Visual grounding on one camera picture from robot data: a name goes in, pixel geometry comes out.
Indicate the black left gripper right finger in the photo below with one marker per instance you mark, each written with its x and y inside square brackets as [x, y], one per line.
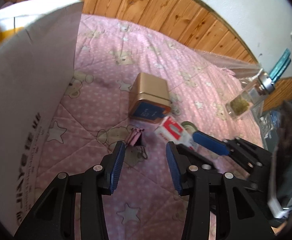
[237, 214]

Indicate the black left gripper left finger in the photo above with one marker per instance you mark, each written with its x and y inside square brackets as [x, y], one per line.
[53, 214]

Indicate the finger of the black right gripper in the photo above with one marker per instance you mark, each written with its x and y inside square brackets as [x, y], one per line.
[210, 143]

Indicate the red white staples box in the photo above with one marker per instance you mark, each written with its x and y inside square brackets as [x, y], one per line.
[170, 130]

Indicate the green tape roll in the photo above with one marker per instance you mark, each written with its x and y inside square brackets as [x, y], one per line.
[189, 127]

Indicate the glass tea bottle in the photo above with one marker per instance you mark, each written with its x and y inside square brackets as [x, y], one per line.
[258, 89]

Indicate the gold tin box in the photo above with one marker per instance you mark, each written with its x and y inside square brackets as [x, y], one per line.
[149, 99]

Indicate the pink binder clip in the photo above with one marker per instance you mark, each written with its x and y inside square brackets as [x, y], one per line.
[138, 139]

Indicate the pink bear quilt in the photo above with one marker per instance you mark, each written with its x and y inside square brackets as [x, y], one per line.
[128, 77]

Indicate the white cardboard box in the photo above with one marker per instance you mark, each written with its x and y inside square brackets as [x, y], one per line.
[37, 50]

